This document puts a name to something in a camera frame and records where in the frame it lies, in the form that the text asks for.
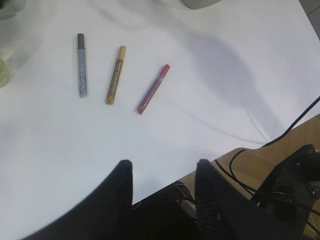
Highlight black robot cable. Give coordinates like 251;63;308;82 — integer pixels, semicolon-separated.
214;96;320;201

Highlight pale green woven basket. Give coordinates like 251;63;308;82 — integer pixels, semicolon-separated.
181;0;221;10

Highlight yellow tea bottle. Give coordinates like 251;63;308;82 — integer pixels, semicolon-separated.
0;44;14;88

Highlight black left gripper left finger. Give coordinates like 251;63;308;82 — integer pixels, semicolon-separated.
27;160;133;240

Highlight black metal stand frame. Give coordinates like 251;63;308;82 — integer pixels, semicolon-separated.
250;144;320;233

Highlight silver marker pen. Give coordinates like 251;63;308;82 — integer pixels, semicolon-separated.
76;33;88;98

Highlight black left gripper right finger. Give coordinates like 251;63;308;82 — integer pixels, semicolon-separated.
195;159;303;240

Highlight red marker pen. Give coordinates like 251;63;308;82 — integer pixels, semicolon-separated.
136;64;171;115

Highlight gold marker pen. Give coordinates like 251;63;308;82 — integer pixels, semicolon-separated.
105;45;126;106

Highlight pale green wavy glass plate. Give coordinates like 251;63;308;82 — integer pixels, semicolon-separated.
0;0;26;20

